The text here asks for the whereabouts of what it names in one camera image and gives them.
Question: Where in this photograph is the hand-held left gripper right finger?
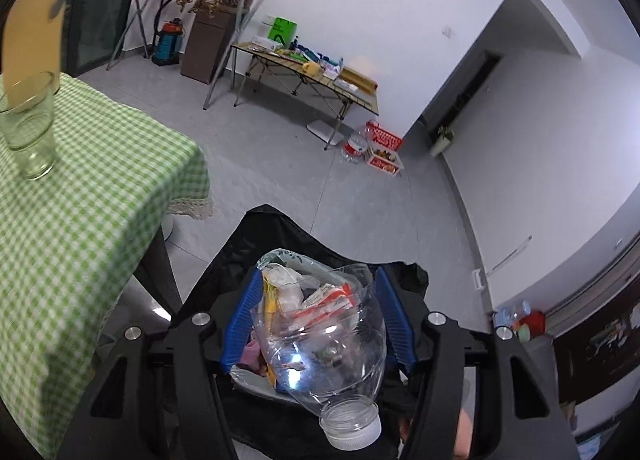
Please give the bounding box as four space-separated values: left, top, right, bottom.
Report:
374 266 581 460

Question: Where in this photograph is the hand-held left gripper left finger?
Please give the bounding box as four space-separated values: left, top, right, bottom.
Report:
57 269 264 460

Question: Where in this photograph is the yellow wrapper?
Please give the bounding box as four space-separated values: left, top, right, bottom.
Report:
262 275 278 386

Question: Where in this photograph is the clear plastic bottle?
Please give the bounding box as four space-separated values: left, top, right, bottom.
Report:
248 248 388 451

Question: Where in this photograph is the black-lined trash bin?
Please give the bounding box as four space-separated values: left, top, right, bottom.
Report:
167 204 431 460

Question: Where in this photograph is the dark dining table leg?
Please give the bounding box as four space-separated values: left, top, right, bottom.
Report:
134 225 183 316

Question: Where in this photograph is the red container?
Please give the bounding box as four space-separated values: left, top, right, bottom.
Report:
520 310 549 339

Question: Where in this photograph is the red white fruit box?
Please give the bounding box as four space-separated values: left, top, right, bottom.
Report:
364 146 405 177

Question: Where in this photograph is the large water bottle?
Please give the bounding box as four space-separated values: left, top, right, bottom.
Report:
341 126 373 165

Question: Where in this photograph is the potted plant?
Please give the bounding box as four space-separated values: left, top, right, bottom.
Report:
430 125 456 157

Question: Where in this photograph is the red basket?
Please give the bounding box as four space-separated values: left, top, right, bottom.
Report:
366 120 403 152

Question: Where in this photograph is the dark wooden cabinet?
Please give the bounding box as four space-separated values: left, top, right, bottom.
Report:
552 270 640 406

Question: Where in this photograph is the white stand base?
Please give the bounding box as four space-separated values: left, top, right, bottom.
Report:
306 120 336 142

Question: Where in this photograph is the wooden box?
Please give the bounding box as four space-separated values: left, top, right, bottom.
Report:
334 66 378 91

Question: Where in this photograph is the folding table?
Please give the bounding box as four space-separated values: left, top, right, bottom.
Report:
230 40 380 151

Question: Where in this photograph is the metal drying rack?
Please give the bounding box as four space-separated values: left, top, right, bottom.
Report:
106 0 276 111

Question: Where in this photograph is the row of small bottles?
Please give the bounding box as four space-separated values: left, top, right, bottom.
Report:
290 40 343 71

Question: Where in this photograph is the brown cabinet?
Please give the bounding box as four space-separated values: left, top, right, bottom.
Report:
180 7 240 85

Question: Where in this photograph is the glass cup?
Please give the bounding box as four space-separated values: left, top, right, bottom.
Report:
0 71 61 181

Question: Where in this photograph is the green paper bag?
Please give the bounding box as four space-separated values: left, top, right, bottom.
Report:
267 16 298 47

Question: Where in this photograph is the yellow thermos jug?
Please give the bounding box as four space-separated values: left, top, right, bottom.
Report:
0 0 68 86

